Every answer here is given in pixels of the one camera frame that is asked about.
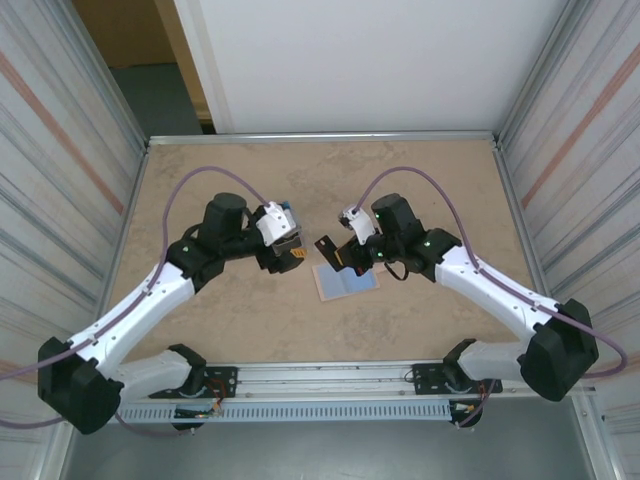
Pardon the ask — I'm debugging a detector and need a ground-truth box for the blue card packet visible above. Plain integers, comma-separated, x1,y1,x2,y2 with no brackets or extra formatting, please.
310,259,390,303

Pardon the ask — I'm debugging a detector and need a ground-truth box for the black credit card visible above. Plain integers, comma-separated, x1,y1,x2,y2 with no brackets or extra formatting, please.
313,233,344,267

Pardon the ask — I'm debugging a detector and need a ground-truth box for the aluminium table side rail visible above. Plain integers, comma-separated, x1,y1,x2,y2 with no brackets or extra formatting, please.
89,147,151,364
493,144,569,359

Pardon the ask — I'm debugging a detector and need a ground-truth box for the aluminium frame crossbar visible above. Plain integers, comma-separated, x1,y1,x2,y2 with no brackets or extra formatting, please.
146,130,503,147

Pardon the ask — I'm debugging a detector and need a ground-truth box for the aluminium mounting rail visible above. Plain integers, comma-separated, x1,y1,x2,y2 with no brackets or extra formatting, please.
52,360,599,404

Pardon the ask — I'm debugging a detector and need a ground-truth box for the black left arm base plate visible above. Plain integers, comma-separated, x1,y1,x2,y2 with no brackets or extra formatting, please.
148,366,239,400

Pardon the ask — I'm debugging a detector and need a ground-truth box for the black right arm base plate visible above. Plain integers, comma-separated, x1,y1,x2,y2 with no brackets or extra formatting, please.
410,363,471,397

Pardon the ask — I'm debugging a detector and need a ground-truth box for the white slotted cable duct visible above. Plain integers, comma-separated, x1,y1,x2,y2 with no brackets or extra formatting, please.
114,402,454,425

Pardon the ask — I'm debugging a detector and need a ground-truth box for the aluminium frame post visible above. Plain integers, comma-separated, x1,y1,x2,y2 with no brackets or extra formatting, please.
69,0,151,151
499,0,581,144

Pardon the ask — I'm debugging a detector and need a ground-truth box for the white door frame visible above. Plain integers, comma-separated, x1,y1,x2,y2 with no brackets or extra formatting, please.
172,0,236,135

